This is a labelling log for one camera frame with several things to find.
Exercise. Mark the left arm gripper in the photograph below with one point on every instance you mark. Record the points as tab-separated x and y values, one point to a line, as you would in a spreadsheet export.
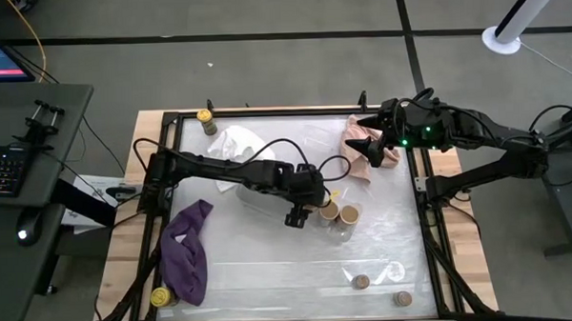
308	186

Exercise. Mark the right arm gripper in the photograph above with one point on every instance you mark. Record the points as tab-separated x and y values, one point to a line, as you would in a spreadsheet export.
401	123

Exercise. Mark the tan-lid spice jar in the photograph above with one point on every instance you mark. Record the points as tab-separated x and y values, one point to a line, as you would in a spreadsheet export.
349	214

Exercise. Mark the yellow-lid spice jar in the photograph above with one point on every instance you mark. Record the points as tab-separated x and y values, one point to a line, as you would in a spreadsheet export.
160	297
207	122

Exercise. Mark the small brown cap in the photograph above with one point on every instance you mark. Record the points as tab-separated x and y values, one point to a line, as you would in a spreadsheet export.
402	298

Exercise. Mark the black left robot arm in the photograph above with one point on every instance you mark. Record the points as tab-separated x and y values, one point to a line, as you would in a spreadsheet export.
248	173

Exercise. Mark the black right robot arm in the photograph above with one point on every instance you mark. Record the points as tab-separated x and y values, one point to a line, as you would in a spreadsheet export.
480	130

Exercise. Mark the pink cloth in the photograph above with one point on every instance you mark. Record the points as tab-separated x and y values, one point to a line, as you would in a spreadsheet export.
357	153

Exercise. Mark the white cloth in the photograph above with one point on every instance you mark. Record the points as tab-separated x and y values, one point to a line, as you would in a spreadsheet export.
235	145

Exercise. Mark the purple cloth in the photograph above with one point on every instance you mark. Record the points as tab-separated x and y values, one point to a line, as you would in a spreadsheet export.
184	259

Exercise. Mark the white pole with round base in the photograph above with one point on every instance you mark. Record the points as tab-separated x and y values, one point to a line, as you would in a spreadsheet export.
501	41

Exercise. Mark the black metal stand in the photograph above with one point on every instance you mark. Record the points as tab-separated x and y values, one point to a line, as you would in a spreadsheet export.
569	203

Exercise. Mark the white cardboard box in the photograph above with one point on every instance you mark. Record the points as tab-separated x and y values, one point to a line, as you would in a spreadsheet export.
91	184

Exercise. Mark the black computer mouse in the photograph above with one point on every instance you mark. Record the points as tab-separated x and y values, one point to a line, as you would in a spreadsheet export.
29	226

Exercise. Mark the black clamp stand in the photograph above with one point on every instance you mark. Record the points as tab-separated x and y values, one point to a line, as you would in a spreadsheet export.
39	126

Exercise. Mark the dark grey desk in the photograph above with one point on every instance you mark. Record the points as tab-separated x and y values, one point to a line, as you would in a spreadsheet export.
13	275

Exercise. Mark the backlit black keyboard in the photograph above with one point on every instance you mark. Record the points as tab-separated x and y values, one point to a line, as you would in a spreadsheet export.
0	170

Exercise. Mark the black table frame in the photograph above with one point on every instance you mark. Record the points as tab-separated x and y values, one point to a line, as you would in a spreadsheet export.
427	251

